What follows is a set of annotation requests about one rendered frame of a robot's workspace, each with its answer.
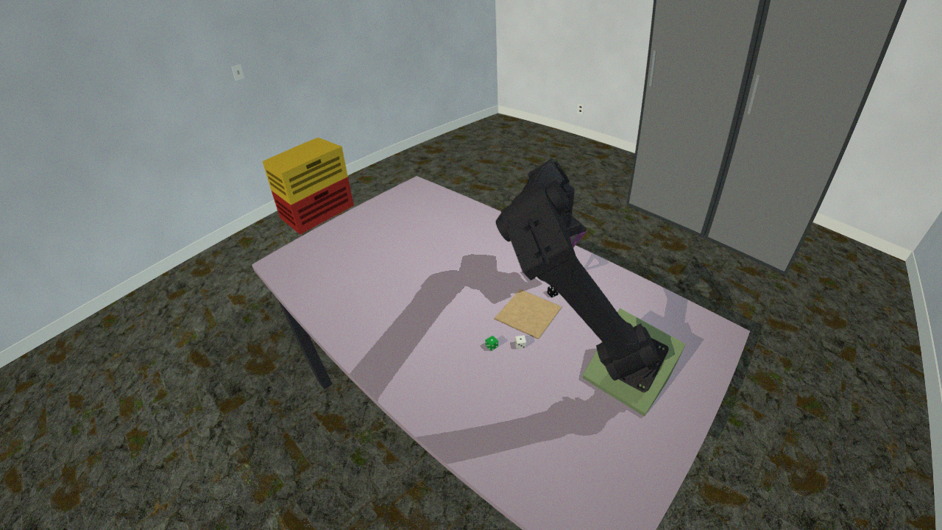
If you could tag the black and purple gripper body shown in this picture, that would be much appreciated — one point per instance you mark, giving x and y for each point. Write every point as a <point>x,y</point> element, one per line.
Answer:
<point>573,226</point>

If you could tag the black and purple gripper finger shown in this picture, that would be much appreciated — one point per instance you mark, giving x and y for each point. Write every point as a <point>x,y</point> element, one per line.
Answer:
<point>578,237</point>

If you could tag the tan square mat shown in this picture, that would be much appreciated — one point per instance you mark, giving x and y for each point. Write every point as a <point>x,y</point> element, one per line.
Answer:
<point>528,313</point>

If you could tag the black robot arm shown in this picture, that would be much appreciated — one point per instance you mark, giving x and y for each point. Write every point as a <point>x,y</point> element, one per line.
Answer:
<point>540,203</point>

